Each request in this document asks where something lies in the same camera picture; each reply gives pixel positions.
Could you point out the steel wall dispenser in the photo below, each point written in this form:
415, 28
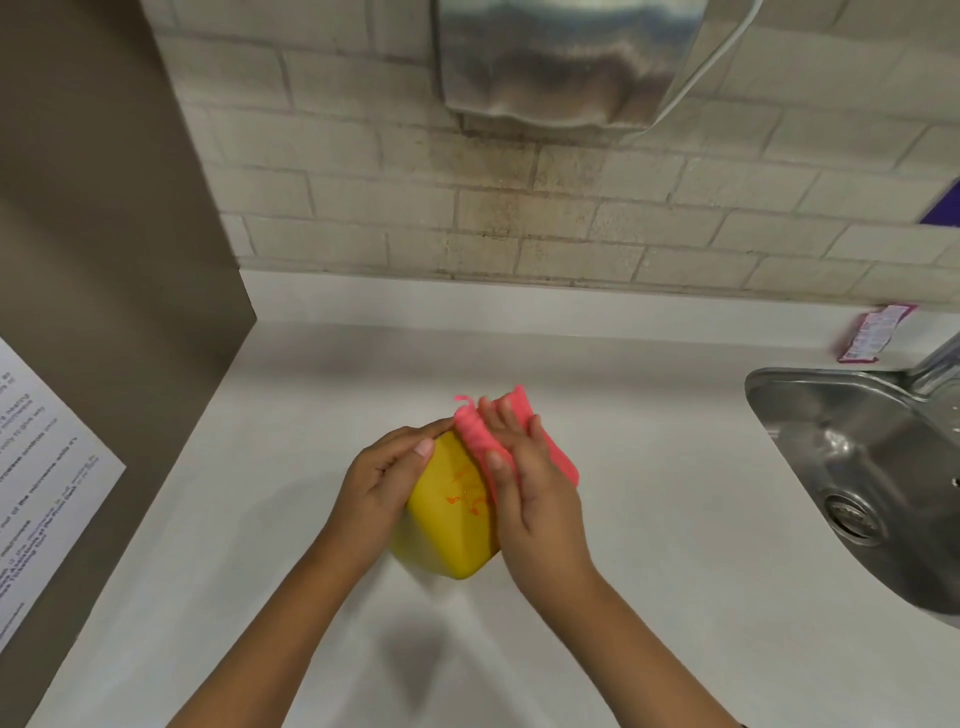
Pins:
562, 60

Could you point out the person's left hand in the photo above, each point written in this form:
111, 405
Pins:
371, 491

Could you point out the person's left thumb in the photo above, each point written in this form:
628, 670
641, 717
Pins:
416, 461

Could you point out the stainless steel sink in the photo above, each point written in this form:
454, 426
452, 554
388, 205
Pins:
862, 465

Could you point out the pink white packet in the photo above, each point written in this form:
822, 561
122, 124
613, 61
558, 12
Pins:
874, 334

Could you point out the person's right thumb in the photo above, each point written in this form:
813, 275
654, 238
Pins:
504, 487

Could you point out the person's right hand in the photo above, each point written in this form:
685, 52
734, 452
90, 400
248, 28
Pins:
536, 506

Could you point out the person's left forearm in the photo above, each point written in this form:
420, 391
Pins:
266, 637

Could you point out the person's right forearm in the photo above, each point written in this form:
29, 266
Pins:
637, 660

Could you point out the white printed paper notice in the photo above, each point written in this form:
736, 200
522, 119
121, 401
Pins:
41, 480

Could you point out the brown cabinet side panel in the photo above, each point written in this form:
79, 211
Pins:
97, 262

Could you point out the yellow plastic container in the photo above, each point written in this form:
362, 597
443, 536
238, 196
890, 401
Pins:
450, 517

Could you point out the chrome faucet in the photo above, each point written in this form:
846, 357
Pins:
937, 364

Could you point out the purple wall sign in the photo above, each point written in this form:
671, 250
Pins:
942, 210

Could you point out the pink cleaning cloth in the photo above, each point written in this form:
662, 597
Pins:
517, 439

